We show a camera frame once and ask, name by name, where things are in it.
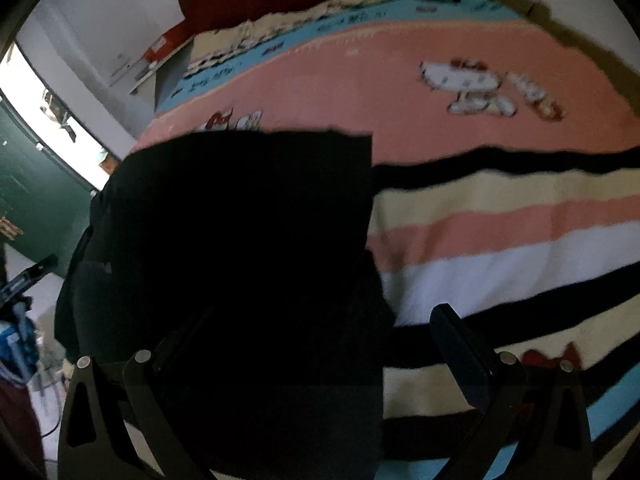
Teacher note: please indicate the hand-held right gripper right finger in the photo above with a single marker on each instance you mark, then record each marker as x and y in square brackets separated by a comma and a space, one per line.
[462, 355]

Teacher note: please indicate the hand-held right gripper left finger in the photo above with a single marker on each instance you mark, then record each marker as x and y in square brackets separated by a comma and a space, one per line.
[147, 390]

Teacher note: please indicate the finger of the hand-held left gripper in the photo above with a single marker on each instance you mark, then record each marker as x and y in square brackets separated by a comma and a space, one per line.
[31, 271]

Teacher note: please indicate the black hooded coat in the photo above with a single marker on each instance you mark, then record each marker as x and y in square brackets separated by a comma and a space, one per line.
[250, 235]

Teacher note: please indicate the blue white object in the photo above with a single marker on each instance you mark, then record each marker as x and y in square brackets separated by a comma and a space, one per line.
[17, 345]

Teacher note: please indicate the dark green door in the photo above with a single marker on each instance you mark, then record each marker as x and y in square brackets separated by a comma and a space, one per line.
[45, 195]

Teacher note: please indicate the dark red cloth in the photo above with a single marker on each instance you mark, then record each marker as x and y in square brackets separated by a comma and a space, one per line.
[17, 435]

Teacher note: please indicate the white bedside shelf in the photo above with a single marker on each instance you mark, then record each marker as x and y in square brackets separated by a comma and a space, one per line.
[150, 72]

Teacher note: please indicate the orange red box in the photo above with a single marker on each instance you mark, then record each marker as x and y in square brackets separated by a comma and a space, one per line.
[165, 47]

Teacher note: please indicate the striped cartoon printed blanket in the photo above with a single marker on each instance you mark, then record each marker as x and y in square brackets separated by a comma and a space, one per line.
[400, 100]

